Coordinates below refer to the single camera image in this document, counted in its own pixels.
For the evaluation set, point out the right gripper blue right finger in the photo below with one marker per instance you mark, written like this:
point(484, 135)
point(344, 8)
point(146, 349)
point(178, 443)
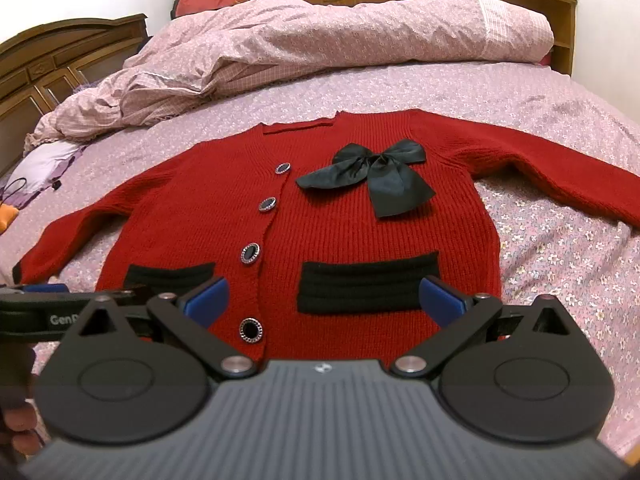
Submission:
point(461, 318)

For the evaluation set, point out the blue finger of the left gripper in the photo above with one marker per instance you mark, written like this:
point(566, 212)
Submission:
point(45, 289)

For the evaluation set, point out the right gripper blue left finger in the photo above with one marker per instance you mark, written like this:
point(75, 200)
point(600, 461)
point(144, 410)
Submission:
point(184, 320)

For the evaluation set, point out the red knit cardigan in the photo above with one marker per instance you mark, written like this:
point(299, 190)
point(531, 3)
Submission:
point(325, 229)

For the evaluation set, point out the left hand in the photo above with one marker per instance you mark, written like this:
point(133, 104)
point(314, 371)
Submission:
point(18, 429)

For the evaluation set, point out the orange object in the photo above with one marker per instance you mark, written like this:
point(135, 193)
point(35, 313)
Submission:
point(8, 214)

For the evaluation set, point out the lilac pillow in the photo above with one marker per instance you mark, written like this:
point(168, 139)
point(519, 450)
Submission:
point(37, 171)

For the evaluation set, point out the pink floral bed sheet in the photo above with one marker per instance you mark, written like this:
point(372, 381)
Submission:
point(591, 264)

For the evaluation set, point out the wooden headboard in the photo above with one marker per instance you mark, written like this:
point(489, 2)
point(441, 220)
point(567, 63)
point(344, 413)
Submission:
point(44, 65)

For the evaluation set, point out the pink floral duvet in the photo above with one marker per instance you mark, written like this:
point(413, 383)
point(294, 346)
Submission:
point(215, 54)

